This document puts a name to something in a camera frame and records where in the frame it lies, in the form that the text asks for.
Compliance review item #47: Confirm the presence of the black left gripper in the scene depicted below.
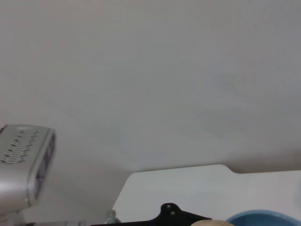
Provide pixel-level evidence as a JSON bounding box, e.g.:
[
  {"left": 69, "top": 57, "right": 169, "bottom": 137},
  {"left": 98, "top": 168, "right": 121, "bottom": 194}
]
[{"left": 90, "top": 202, "right": 212, "bottom": 226}]

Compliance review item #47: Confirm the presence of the beige egg yolk pastry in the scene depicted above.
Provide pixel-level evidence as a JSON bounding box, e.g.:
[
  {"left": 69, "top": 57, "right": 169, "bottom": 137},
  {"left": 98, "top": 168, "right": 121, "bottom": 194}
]
[{"left": 190, "top": 219, "right": 230, "bottom": 226}]

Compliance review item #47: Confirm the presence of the blue plastic bowl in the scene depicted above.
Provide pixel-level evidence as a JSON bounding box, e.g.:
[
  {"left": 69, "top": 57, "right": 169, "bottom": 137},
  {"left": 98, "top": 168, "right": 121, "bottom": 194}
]
[{"left": 226, "top": 209, "right": 301, "bottom": 226}]

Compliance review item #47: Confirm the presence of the clear plastic cable plug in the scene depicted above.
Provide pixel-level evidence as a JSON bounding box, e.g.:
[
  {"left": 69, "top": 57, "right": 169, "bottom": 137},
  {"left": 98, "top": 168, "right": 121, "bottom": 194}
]
[{"left": 104, "top": 209, "right": 122, "bottom": 224}]

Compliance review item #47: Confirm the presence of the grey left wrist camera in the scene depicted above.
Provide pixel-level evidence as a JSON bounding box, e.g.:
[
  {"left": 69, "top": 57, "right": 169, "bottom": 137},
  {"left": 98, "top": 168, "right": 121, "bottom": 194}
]
[{"left": 0, "top": 124, "right": 57, "bottom": 214}]

